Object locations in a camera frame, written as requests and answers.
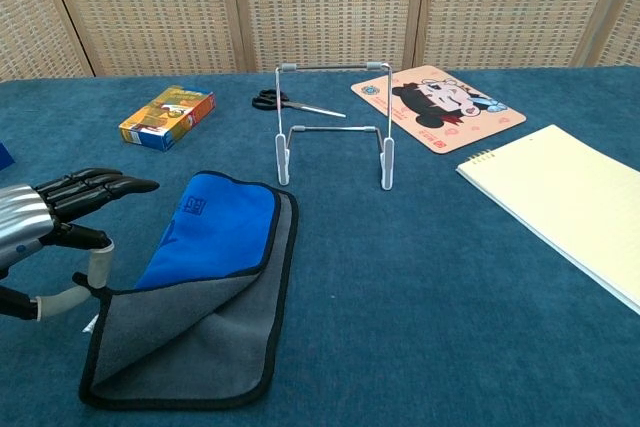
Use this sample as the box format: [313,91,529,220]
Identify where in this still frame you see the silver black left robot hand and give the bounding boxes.
[0,167,161,322]

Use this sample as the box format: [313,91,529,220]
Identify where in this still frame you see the grey and blue cloth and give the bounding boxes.
[78,170,300,411]

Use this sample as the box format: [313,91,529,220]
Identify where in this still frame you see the orange and blue card box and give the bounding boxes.
[118,85,217,153]

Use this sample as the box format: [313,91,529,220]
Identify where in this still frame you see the wicker folding screen panel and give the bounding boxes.
[414,0,631,71]
[584,0,640,68]
[229,0,429,73]
[0,0,96,82]
[42,0,249,77]

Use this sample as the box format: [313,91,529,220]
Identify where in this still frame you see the teal table carpet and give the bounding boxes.
[0,65,640,427]

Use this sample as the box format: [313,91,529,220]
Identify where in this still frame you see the pink cartoon mouse pad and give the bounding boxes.
[350,64,528,154]

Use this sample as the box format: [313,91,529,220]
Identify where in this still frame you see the yellow spiral notepad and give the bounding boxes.
[455,124,640,317]

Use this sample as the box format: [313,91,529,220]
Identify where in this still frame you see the black handled scissors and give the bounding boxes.
[251,88,347,119]

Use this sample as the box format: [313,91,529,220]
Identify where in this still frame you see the white wire rack stand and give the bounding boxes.
[274,61,396,192]

